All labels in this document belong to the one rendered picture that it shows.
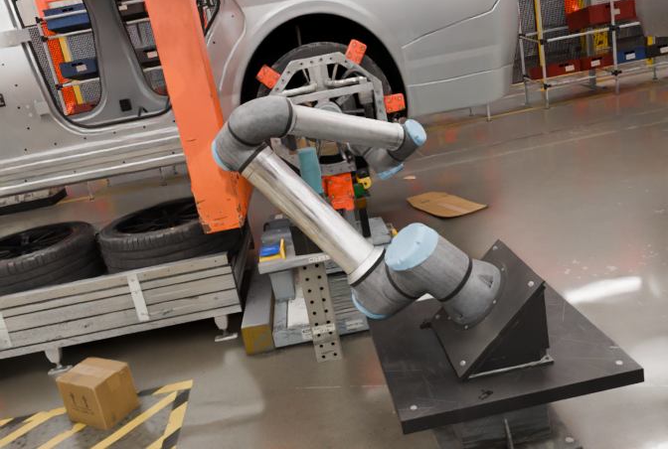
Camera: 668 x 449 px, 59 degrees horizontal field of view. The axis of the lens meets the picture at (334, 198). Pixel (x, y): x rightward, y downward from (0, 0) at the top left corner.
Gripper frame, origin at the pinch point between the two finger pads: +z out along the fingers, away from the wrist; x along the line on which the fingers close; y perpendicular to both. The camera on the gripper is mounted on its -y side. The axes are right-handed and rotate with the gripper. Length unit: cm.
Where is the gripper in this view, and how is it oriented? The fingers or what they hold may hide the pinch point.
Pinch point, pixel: (356, 163)
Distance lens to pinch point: 237.1
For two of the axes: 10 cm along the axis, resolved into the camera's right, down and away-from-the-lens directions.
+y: -2.1, -9.6, 1.8
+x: -9.8, 1.9, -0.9
